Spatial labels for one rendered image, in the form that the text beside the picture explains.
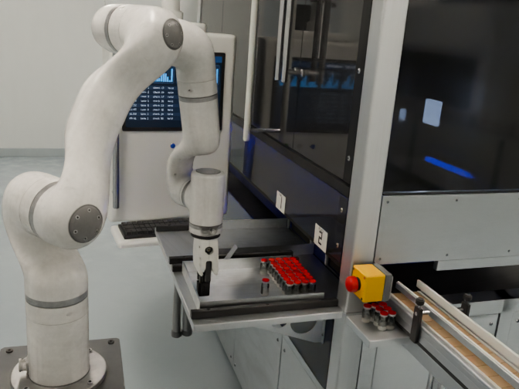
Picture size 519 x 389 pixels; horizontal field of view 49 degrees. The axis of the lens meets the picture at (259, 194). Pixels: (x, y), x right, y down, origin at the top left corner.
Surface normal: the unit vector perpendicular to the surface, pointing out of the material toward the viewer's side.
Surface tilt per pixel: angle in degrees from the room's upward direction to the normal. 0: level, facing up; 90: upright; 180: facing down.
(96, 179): 68
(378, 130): 90
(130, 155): 90
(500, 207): 90
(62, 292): 86
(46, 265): 30
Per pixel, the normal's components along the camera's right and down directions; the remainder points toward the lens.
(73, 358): 0.72, 0.24
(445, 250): 0.30, 0.29
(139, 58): 0.22, 0.69
